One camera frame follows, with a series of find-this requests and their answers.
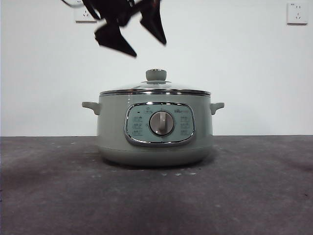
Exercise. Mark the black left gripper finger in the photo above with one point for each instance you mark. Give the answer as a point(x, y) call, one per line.
point(154, 19)
point(112, 36)

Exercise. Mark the glass lid with green knob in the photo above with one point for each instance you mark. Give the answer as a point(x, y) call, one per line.
point(155, 74)

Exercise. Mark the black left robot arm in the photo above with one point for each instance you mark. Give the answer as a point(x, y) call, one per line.
point(115, 9)

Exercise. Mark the pale green electric pot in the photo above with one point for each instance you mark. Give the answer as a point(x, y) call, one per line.
point(112, 147)

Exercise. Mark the white wall socket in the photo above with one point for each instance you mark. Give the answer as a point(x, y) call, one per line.
point(297, 14)
point(80, 14)

